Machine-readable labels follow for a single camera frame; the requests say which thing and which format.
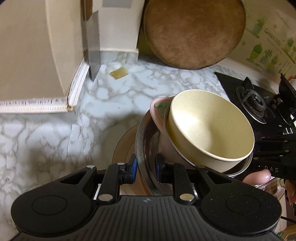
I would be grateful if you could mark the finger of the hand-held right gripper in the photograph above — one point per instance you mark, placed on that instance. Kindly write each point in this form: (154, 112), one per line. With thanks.
(272, 146)

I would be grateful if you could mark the plant print wall sticker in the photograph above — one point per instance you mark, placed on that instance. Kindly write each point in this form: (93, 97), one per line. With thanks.
(272, 46)

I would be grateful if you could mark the person's right hand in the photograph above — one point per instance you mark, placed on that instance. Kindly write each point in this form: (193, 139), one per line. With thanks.
(291, 192)

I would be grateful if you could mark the steel cleaver blade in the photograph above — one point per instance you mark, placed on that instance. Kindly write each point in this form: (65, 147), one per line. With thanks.
(91, 46)

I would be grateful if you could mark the black gas stove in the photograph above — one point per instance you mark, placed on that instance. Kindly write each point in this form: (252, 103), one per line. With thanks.
(229, 85)

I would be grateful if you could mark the pink steel-lined cup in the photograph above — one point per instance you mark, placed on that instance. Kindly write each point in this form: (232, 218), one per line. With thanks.
(157, 115)

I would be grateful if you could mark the white patterned trim strip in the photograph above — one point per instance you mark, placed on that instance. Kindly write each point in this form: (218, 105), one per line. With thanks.
(34, 104)

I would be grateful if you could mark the round wooden cutting board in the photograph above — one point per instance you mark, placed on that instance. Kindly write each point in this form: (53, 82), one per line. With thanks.
(194, 32)

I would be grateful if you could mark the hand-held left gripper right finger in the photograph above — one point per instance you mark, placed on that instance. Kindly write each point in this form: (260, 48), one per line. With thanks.
(159, 170)

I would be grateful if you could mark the stainless steel bowl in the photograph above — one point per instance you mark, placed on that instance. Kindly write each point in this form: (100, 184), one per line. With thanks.
(141, 143)

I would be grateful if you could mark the small yellow square piece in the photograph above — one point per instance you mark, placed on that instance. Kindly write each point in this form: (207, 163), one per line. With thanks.
(119, 73)

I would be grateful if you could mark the cream bowl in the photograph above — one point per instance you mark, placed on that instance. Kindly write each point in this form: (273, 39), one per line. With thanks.
(208, 125)

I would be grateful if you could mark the black wok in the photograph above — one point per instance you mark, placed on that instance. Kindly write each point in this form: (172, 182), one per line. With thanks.
(286, 97)

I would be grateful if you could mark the stove burner grate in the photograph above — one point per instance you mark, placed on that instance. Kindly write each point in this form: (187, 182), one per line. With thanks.
(254, 102)

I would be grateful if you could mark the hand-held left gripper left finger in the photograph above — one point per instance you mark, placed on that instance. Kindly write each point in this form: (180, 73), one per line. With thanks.
(132, 169)

